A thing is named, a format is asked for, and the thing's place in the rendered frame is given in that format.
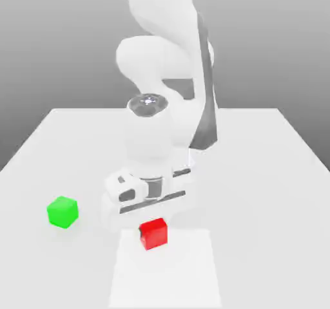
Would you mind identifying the small green cube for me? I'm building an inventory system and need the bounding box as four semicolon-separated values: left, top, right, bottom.
46;195;79;230

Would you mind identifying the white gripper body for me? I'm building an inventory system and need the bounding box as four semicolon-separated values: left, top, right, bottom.
101;185;197;229

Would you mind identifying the small red cube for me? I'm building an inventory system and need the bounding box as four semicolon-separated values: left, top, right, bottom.
138;218;169;251

